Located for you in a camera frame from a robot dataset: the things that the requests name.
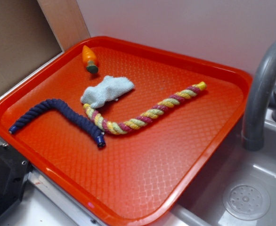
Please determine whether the brown cardboard panel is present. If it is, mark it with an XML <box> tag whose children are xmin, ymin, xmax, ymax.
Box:
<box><xmin>0</xmin><ymin>0</ymin><xmax>89</xmax><ymax>97</ymax></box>

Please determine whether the orange toy carrot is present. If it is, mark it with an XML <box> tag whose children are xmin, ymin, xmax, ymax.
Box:
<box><xmin>82</xmin><ymin>45</ymin><xmax>98</xmax><ymax>74</ymax></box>

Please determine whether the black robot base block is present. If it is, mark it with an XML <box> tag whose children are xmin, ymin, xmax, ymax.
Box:
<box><xmin>0</xmin><ymin>145</ymin><xmax>31</xmax><ymax>219</ymax></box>

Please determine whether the grey sink faucet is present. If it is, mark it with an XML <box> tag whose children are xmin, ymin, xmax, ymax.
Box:
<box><xmin>241</xmin><ymin>41</ymin><xmax>276</xmax><ymax>151</ymax></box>

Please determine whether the yellow pink green rope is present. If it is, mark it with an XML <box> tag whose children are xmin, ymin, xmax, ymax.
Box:
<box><xmin>82</xmin><ymin>81</ymin><xmax>207</xmax><ymax>136</ymax></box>

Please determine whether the navy blue rope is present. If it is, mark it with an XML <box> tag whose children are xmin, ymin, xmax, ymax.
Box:
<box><xmin>8</xmin><ymin>98</ymin><xmax>106</xmax><ymax>149</ymax></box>

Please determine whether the grey toy sink basin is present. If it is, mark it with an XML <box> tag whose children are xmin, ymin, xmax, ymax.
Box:
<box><xmin>171</xmin><ymin>108</ymin><xmax>276</xmax><ymax>226</ymax></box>

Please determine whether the light blue cloth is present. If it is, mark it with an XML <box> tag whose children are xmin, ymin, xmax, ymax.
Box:
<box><xmin>80</xmin><ymin>75</ymin><xmax>135</xmax><ymax>109</ymax></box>

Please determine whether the red plastic tray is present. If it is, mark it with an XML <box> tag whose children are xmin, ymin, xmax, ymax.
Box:
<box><xmin>0</xmin><ymin>37</ymin><xmax>252</xmax><ymax>226</ymax></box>

